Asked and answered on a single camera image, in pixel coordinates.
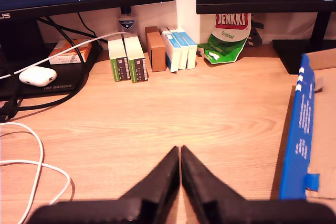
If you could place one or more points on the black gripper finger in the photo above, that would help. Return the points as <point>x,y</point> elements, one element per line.
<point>160,182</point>
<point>199,182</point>

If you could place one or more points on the blue Adidas shoebox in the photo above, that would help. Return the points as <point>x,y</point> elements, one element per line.
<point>296,129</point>

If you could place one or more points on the blue and white small box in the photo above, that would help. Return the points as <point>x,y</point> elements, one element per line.
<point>191,56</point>
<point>182,56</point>
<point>170,53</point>

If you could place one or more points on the brown cardboard box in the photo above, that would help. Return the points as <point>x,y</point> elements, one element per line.
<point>156,51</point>

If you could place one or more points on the green and white small box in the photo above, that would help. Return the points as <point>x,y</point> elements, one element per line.
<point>115,48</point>
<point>135,51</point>

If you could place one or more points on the orange and white box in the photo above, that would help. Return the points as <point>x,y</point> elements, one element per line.
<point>65,56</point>

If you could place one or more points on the green Jenkki gum bag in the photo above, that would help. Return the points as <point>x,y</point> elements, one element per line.
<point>225,45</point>

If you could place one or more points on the clear Cuticura sanitiser bottle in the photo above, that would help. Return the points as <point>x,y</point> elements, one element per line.
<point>126,23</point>

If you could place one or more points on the white earbuds case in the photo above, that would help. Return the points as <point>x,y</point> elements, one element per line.
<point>36,76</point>

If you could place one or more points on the Huawei monitor with dark screen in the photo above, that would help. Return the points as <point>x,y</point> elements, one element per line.
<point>249,1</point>

